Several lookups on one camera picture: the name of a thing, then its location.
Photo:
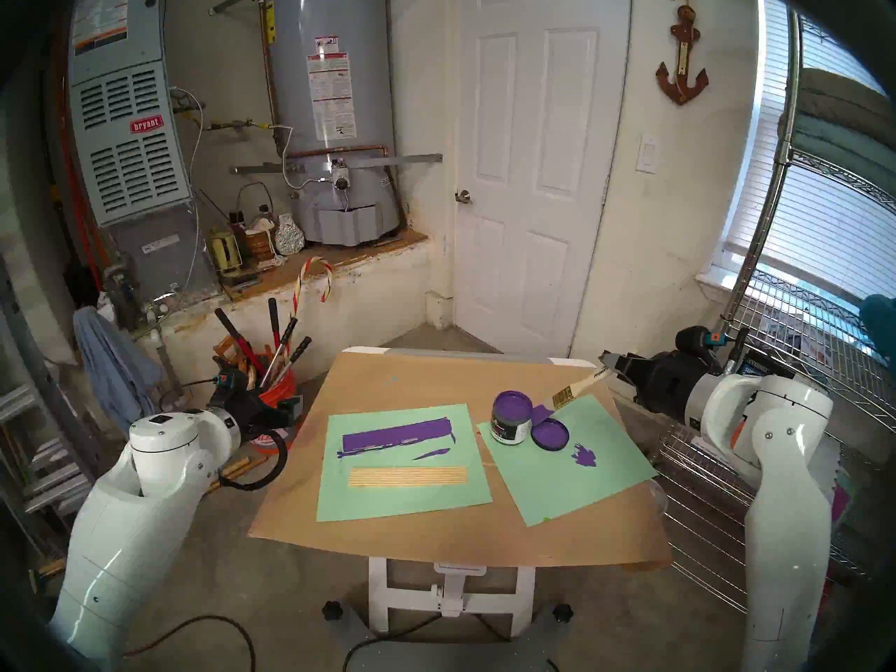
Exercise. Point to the grey metal ladder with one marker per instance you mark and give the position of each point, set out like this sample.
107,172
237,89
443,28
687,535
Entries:
35,425

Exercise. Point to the white light switch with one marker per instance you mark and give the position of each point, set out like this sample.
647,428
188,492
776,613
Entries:
647,154

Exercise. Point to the blue hanging cloth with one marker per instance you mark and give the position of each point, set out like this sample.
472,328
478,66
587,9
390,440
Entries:
115,369

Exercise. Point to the white panel door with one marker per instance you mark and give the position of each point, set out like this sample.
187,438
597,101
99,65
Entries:
539,187

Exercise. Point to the white grey work table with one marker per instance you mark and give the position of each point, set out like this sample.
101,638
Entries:
448,593

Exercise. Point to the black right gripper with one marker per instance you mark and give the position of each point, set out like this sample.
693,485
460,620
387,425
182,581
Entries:
665,383

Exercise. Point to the grey green folded cushion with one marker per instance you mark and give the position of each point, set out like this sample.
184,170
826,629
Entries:
840,100
833,149

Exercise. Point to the red tool black grip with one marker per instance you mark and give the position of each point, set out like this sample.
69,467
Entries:
273,320

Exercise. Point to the rusty anchor wall decoration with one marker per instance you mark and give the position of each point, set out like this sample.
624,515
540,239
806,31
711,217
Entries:
681,75

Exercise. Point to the purple black jar lid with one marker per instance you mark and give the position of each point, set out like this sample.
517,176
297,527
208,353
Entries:
551,436

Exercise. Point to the silver tool black grip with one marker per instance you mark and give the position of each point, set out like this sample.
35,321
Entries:
297,351
285,334

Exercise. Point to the striped candy cane decoration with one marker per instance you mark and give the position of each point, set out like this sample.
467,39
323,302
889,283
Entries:
297,285

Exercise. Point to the wooden paint brush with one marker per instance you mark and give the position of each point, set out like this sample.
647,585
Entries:
563,397

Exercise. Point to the white window blinds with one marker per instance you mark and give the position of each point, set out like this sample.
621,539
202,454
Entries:
833,236

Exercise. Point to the light wood slat panel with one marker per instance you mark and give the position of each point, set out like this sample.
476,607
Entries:
406,476

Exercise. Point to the yellow boxy device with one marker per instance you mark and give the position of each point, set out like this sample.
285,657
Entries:
225,253

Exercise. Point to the teal fabric object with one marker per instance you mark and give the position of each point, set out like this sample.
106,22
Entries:
880,331

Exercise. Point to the grey water heater tank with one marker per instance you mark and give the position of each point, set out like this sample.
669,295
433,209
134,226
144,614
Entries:
343,187

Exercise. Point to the green paper sheet purple stripe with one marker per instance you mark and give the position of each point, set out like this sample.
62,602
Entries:
399,502

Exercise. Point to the grey Bryant furnace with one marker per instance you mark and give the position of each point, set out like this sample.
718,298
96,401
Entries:
133,159

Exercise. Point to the orange plastic bucket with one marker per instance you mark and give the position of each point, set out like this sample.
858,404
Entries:
283,390

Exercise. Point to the silver door knob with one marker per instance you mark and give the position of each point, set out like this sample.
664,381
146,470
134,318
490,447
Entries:
463,197

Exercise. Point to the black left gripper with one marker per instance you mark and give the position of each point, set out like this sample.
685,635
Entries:
255,418

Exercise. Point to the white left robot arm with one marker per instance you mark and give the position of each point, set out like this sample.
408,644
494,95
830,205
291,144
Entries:
119,537

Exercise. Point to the yellow gas line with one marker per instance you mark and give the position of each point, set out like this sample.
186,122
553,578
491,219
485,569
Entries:
234,125

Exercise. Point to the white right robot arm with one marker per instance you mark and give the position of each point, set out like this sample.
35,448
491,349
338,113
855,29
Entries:
784,523

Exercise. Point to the brown wicker basket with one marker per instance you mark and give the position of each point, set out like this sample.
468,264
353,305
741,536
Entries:
259,243

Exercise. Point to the purple paint jar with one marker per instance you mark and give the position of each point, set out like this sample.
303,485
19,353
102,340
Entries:
511,422

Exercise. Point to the aluminium foil wrapped lump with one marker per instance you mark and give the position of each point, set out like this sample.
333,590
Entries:
289,236

